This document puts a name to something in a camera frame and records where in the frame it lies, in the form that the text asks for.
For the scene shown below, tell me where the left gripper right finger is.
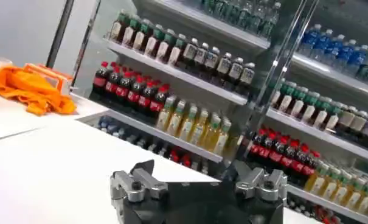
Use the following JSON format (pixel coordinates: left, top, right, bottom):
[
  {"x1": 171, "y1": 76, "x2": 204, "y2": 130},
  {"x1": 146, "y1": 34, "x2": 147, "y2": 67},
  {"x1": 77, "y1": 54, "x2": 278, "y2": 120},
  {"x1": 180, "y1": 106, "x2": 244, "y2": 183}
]
[{"x1": 222, "y1": 159, "x2": 289, "y2": 204}]

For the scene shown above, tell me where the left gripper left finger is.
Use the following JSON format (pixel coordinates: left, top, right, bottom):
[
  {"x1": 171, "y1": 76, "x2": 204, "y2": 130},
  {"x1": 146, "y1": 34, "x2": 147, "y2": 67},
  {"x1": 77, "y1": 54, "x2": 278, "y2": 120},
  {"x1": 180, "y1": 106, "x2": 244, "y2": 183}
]
[{"x1": 109, "y1": 159, "x2": 169, "y2": 208}]

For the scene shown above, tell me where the shelf rack with bottles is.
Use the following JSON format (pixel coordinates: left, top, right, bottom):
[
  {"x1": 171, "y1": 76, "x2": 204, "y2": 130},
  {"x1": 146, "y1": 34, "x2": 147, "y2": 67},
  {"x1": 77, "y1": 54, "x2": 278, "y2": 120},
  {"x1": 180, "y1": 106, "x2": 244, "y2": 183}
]
[{"x1": 88, "y1": 0, "x2": 368, "y2": 224}]

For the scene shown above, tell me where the orange box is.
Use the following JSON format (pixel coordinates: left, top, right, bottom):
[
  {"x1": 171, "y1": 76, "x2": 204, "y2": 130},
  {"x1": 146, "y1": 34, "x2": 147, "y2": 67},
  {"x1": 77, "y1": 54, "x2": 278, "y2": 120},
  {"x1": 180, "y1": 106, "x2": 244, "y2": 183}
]
[{"x1": 23, "y1": 63, "x2": 74, "y2": 96}]

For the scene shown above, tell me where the white side table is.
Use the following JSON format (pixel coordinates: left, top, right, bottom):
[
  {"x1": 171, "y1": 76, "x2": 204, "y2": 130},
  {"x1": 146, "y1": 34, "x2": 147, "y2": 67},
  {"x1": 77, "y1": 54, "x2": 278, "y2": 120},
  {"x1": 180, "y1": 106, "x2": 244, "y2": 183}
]
[{"x1": 0, "y1": 57, "x2": 110, "y2": 143}]

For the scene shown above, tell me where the crumpled orange cloth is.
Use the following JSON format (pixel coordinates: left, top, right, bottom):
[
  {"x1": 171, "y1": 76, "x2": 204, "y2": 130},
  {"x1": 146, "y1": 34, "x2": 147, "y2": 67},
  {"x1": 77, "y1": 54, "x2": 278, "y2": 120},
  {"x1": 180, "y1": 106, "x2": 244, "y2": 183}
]
[{"x1": 0, "y1": 65, "x2": 78, "y2": 116}]

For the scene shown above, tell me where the black slanted pole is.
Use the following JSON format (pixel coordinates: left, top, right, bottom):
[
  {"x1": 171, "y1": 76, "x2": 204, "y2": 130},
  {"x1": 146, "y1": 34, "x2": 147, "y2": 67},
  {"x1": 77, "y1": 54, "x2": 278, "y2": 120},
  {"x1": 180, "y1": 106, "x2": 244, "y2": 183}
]
[{"x1": 46, "y1": 0, "x2": 75, "y2": 69}]

